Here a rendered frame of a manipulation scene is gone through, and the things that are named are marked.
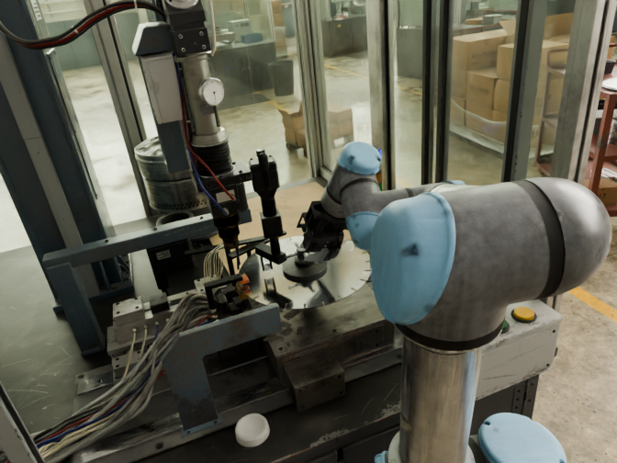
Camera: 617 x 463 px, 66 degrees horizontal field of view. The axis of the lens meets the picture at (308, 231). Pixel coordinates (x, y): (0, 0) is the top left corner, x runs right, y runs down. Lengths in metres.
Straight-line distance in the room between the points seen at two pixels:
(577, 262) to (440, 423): 0.24
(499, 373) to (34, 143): 1.27
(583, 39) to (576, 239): 0.57
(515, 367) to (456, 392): 0.60
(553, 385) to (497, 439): 1.53
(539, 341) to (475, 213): 0.73
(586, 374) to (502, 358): 1.30
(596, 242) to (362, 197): 0.44
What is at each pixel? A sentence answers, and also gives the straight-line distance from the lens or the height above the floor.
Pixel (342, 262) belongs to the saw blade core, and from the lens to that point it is 1.18.
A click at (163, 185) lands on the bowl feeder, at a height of 1.00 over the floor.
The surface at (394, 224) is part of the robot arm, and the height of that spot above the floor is 1.38.
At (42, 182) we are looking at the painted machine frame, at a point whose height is 1.16.
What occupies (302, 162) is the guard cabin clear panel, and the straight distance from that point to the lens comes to 2.26.
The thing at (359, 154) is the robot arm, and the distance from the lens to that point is 0.87.
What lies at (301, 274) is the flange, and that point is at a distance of 1.14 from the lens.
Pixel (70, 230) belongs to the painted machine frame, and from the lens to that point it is 1.55.
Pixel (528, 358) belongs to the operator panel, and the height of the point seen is 0.81.
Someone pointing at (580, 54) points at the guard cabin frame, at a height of 1.41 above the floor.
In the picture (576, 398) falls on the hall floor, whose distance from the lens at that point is 2.27.
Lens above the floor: 1.58
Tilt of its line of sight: 28 degrees down
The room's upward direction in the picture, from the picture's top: 7 degrees counter-clockwise
